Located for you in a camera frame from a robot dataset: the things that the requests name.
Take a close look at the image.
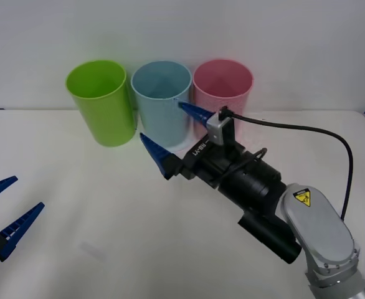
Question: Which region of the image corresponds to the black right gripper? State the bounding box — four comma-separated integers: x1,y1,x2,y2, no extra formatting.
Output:
139,101,249,189

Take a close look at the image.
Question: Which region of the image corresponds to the green plastic bin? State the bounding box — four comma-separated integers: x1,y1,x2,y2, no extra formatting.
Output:
65,59,137,148

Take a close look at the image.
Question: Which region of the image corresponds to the pink plastic bin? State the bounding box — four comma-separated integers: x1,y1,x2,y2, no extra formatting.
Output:
192,58,254,146

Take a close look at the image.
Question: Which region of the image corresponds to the pale blue plastic bin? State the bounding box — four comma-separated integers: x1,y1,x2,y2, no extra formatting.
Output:
130,60,192,153

